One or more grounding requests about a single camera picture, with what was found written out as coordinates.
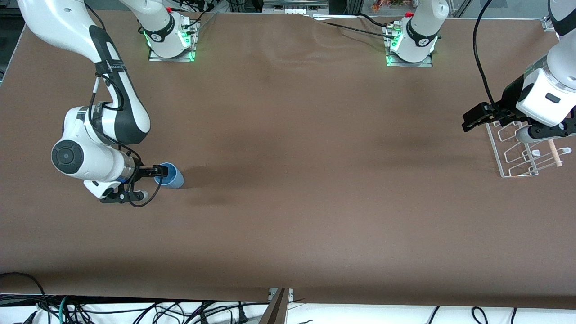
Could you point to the metal corner bracket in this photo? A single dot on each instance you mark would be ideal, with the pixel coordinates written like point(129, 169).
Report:
point(547, 23)

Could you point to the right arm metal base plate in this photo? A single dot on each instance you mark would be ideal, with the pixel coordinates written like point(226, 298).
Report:
point(155, 57)

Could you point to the grey power strip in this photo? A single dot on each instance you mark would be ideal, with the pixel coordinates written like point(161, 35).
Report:
point(294, 8)

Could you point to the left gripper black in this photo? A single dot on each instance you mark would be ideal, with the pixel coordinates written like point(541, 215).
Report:
point(510, 97)

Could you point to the brown wooden beam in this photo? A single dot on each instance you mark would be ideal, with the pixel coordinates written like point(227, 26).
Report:
point(276, 310)

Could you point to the orange objects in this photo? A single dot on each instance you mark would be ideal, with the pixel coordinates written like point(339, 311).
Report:
point(387, 4)

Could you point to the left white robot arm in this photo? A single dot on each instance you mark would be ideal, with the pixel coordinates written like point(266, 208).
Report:
point(423, 27)

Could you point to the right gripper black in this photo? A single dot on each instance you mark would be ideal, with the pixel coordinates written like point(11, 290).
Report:
point(143, 171)

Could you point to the brown table cover sheet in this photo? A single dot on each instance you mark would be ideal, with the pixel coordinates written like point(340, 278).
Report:
point(288, 180)

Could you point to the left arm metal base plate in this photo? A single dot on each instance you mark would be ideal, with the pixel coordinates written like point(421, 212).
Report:
point(409, 65)

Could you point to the blue plastic cup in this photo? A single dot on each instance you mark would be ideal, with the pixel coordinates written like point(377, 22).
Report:
point(174, 180)

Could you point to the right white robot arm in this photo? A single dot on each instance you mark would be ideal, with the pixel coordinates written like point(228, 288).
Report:
point(72, 27)

